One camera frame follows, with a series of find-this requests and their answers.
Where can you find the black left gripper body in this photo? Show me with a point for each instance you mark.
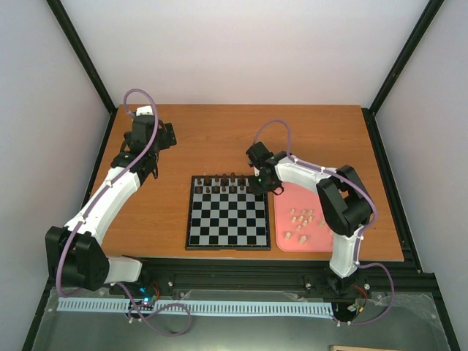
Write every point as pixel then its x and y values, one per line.
pixel 169 140

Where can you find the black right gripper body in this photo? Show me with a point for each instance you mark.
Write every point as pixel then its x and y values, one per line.
pixel 263 186

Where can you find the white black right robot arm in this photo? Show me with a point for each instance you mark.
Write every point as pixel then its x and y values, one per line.
pixel 346 205

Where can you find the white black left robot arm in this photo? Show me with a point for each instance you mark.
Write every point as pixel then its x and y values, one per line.
pixel 74 252

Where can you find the small circuit board with led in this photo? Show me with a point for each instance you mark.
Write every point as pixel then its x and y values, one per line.
pixel 148 301

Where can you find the black grey chessboard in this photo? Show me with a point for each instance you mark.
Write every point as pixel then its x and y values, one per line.
pixel 228 220

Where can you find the pink plastic tray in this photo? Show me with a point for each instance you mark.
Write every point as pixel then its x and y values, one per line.
pixel 318 239

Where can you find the black aluminium frame rail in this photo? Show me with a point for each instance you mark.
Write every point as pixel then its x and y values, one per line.
pixel 307 279

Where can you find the light blue slotted cable duct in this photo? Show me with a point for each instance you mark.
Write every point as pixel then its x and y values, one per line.
pixel 200 308

